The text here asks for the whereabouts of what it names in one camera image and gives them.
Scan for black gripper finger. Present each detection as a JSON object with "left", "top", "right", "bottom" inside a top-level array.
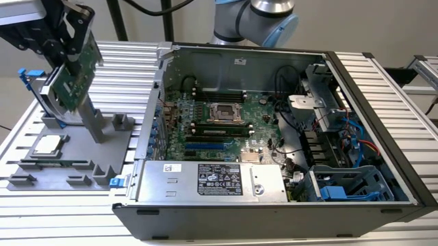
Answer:
[
  {"left": 64, "top": 4, "right": 96, "bottom": 62},
  {"left": 0, "top": 24, "right": 68, "bottom": 68}
]

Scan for green graphics card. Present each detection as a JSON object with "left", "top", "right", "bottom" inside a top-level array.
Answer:
[{"left": 49, "top": 32, "right": 104, "bottom": 113}]

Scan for black stand pole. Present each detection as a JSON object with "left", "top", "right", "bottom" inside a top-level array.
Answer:
[
  {"left": 105, "top": 0, "right": 129, "bottom": 42},
  {"left": 162, "top": 0, "right": 174, "bottom": 42}
]

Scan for hard disk in blue carrier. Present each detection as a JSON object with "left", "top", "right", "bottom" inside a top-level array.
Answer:
[{"left": 16, "top": 68, "right": 89, "bottom": 128}]

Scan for silver CPU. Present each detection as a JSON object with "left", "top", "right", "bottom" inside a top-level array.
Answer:
[{"left": 33, "top": 135, "right": 68, "bottom": 156}]

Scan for grey parts rack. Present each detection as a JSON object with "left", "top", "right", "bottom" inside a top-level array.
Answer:
[{"left": 6, "top": 93, "right": 142, "bottom": 192}]

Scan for green RAM stick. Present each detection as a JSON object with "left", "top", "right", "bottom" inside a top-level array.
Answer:
[{"left": 20, "top": 159, "right": 89, "bottom": 166}]

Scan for CPU socket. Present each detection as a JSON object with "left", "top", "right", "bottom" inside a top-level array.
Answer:
[{"left": 202, "top": 102, "right": 245, "bottom": 123}]

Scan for RAM stick with white label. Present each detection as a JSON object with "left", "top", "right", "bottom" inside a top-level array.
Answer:
[{"left": 190, "top": 127, "right": 252, "bottom": 137}]

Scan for black expansion slot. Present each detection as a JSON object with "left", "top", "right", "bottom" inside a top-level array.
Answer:
[{"left": 185, "top": 136, "right": 227, "bottom": 144}]

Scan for blue expansion slot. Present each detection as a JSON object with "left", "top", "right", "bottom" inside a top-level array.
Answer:
[{"left": 185, "top": 143, "right": 228, "bottom": 152}]

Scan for blue case latch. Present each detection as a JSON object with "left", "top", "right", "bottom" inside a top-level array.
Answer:
[{"left": 108, "top": 175, "right": 124, "bottom": 189}]

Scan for green motherboard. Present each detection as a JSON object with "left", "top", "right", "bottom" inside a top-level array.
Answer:
[{"left": 162, "top": 89, "right": 284, "bottom": 163}]

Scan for silver power supply unit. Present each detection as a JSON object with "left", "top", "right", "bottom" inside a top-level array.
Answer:
[{"left": 134, "top": 160, "right": 288, "bottom": 203}]

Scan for small finned chipset heatsink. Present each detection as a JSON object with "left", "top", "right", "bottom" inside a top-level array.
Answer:
[{"left": 240, "top": 151, "right": 263, "bottom": 163}]

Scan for open grey PC case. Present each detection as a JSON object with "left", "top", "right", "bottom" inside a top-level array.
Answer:
[{"left": 112, "top": 42, "right": 438, "bottom": 241}]

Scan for grey metal disk cage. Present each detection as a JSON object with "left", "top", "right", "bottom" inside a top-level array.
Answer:
[{"left": 295, "top": 165, "right": 393, "bottom": 203}]

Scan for blue disk carrier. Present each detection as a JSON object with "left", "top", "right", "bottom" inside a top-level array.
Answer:
[{"left": 319, "top": 186, "right": 384, "bottom": 202}]

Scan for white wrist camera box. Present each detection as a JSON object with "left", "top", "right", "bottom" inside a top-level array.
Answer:
[{"left": 0, "top": 0, "right": 45, "bottom": 26}]

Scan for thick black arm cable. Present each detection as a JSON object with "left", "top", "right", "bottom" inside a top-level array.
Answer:
[{"left": 129, "top": 0, "right": 193, "bottom": 15}]

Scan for silver metal drive bracket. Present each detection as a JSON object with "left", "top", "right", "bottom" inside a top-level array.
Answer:
[{"left": 287, "top": 64, "right": 352, "bottom": 133}]

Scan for red and orange wires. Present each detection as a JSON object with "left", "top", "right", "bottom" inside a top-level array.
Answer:
[{"left": 361, "top": 142, "right": 380, "bottom": 156}]

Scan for aluminium side table frame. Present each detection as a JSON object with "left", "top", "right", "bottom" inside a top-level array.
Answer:
[{"left": 400, "top": 54, "right": 438, "bottom": 96}]

